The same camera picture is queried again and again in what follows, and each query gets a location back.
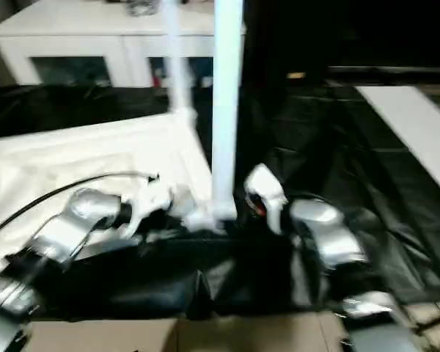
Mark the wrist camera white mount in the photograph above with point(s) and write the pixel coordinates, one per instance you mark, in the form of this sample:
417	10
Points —
146	205
264	181

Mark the white plastic table top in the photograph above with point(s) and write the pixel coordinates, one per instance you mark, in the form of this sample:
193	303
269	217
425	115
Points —
77	146

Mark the black mat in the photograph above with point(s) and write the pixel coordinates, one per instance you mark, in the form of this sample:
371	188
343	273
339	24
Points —
333	146

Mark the white plastic table leg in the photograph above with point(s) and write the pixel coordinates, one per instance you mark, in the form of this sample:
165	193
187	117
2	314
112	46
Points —
225	91
177	73

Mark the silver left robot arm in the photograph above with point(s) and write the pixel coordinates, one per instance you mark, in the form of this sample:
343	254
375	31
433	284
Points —
77	212

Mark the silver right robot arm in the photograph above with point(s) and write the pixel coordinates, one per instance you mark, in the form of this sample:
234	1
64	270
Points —
322	227

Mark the white side table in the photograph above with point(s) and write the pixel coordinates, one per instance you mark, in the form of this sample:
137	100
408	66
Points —
407	117

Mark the white cabinet with glass doors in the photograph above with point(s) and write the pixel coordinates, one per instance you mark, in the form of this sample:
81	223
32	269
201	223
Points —
77	36

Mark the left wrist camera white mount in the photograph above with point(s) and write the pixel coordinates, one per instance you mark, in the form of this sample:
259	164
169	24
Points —
146	205

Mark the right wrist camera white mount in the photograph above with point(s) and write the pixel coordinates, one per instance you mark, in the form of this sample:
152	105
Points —
264	181

